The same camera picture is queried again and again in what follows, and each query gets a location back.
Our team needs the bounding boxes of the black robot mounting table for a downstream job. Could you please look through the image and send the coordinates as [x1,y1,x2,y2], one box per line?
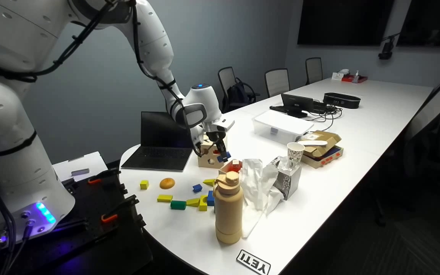
[0,166,155,275]

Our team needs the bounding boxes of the black oval case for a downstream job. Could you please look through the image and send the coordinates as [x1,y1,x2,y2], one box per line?
[322,90,362,110]

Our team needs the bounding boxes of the black wall mounted camera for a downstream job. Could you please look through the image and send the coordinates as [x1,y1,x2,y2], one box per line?
[377,30,401,62]

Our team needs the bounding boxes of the red and white items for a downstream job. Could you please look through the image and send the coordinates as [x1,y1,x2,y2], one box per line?
[329,67,369,85]

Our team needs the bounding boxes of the orange dome block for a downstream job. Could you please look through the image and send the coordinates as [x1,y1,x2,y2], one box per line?
[157,175,177,191]

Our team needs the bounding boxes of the crumpled clear plastic bag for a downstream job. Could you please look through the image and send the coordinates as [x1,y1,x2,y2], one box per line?
[239,155,288,241]

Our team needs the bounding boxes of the white carton box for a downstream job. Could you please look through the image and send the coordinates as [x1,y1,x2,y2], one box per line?
[273,157,303,201]

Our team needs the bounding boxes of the thin table cables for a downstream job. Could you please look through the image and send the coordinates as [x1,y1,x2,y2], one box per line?
[308,105,345,132]

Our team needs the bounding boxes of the white flat board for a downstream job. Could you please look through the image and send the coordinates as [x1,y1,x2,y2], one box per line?
[50,149,109,184]

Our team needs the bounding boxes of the black open laptop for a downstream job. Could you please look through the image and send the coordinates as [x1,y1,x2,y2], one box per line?
[119,110,197,174]

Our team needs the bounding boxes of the clear plastic storage container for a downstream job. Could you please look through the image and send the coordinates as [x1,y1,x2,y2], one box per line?
[252,108,314,143]

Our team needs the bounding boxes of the wooden shape sorter box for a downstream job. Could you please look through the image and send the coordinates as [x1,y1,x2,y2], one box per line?
[197,139,230,169]

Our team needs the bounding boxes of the black wall television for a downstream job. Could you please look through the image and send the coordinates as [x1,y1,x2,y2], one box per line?
[296,0,395,47]
[397,0,440,48]

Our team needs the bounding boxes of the white paper cup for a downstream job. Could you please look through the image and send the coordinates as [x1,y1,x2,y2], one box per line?
[285,140,305,168]

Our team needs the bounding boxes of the tan insulated bottle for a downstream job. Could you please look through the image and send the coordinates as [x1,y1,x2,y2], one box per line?
[212,169,245,247]

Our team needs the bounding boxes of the green rectangular block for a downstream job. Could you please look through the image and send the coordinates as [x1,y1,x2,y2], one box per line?
[167,198,187,212]

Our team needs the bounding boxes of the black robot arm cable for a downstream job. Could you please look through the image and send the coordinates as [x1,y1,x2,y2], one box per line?
[0,0,180,97]

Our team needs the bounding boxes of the red block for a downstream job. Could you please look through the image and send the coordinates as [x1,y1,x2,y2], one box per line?
[226,157,244,172]

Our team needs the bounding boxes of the black backpack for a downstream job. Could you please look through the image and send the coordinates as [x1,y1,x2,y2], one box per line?
[226,79,258,108]

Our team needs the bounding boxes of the black white YETI sticker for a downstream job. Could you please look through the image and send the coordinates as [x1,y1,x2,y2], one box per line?
[233,247,273,275]

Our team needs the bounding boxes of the grey office chair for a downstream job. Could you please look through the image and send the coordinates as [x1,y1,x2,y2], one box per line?
[215,64,258,113]
[303,55,326,85]
[262,67,291,99]

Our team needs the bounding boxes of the yellow rectangular block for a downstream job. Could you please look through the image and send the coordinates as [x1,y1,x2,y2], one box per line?
[155,192,175,204]

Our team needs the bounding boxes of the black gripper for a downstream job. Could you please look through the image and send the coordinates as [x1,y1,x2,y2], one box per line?
[193,123,232,160]

